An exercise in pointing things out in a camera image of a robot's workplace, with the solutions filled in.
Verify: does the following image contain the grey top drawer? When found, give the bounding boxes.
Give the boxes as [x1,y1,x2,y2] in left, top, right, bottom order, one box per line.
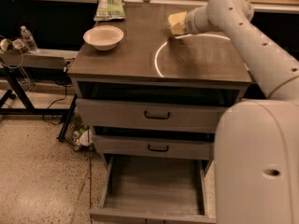
[76,99,225,133]

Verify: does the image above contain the black table frame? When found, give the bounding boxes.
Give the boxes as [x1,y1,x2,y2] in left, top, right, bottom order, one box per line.
[0,61,77,142]

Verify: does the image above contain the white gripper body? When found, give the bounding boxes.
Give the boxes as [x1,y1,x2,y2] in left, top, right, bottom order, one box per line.
[185,7,209,35]

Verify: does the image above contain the crumpled items on shelf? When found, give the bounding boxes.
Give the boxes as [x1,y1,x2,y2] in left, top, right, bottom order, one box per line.
[0,38,26,53]

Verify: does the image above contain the black cable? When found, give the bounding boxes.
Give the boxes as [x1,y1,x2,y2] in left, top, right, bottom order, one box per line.
[42,63,72,126]

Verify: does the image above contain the grey open bottom drawer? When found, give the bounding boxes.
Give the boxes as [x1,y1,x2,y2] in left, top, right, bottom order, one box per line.
[91,155,216,224]

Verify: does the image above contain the grey middle drawer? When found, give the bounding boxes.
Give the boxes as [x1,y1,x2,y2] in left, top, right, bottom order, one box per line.
[92,135,213,161]

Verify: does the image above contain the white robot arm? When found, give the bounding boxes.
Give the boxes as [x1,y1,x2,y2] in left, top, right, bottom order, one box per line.
[186,0,299,224]

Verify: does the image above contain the yellow sponge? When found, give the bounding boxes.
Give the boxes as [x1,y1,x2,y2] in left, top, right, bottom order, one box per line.
[168,12,187,35]

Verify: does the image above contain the green snack bag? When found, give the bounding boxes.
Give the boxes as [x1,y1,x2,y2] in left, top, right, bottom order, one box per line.
[93,0,125,21]

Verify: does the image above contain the wire waste basket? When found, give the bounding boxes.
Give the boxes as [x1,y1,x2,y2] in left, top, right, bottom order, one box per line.
[65,109,93,151]

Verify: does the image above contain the clear plastic water bottle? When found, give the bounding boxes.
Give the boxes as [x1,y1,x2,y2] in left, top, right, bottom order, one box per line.
[21,26,38,53]

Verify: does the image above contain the white bowl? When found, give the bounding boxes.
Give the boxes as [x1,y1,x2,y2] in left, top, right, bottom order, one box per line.
[83,25,124,51]

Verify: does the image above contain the grey drawer cabinet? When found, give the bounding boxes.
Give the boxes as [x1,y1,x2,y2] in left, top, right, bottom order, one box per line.
[67,2,252,173]

